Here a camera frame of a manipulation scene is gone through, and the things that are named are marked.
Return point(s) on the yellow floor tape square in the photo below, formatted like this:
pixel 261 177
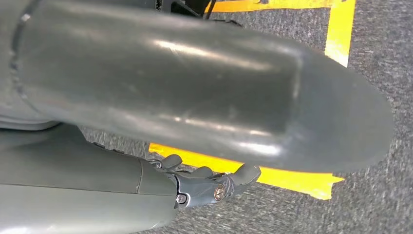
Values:
pixel 290 184

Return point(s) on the black robot foot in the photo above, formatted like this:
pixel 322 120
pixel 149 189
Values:
pixel 187 6

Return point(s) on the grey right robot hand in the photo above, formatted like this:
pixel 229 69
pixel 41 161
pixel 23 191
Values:
pixel 193 80

